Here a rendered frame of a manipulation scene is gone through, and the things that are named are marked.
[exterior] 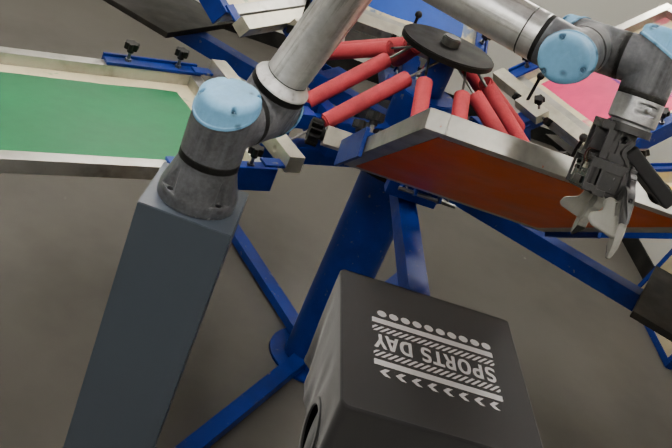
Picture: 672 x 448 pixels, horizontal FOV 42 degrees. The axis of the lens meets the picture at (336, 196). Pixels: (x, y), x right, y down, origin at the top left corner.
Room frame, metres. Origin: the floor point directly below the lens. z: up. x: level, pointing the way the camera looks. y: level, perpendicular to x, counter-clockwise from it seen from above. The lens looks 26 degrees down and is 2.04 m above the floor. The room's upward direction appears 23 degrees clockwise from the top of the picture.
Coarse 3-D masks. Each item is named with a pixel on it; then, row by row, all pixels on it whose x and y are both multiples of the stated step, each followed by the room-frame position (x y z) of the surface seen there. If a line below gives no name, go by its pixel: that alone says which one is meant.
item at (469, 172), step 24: (432, 144) 1.51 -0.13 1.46; (456, 144) 1.45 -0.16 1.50; (384, 168) 1.93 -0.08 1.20; (408, 168) 1.83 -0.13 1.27; (432, 168) 1.74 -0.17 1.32; (456, 168) 1.66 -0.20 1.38; (480, 168) 1.59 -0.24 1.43; (504, 168) 1.52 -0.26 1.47; (456, 192) 1.95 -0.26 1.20; (480, 192) 1.85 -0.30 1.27
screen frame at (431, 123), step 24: (408, 120) 1.53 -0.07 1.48; (432, 120) 1.41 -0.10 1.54; (456, 120) 1.42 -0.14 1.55; (384, 144) 1.64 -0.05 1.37; (408, 144) 1.57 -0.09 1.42; (480, 144) 1.42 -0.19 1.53; (504, 144) 1.43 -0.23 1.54; (528, 144) 1.45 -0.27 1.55; (360, 168) 2.04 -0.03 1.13; (528, 168) 1.46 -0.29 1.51; (552, 168) 1.44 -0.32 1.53; (432, 192) 2.07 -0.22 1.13
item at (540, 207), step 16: (496, 192) 1.79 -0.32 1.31; (512, 192) 1.73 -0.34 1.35; (528, 192) 1.68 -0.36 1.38; (544, 192) 1.63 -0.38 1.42; (560, 192) 1.58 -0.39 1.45; (576, 192) 1.54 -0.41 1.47; (480, 208) 2.09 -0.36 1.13; (496, 208) 2.01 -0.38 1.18; (512, 208) 1.94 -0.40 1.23; (528, 208) 1.87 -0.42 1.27; (544, 208) 1.81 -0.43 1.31; (560, 208) 1.75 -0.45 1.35; (640, 208) 1.51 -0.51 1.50; (528, 224) 2.11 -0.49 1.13; (544, 224) 2.03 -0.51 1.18; (560, 224) 1.95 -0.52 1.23; (640, 224) 1.66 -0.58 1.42; (656, 224) 1.61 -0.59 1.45
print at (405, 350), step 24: (384, 312) 1.73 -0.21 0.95; (384, 336) 1.64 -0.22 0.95; (408, 336) 1.68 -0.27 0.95; (432, 336) 1.72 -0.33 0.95; (456, 336) 1.76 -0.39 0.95; (384, 360) 1.56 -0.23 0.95; (408, 360) 1.59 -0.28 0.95; (432, 360) 1.63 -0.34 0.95; (456, 360) 1.67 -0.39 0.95; (480, 360) 1.71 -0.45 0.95; (432, 384) 1.55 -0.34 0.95; (456, 384) 1.58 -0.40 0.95; (480, 384) 1.62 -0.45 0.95; (504, 408) 1.57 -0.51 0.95
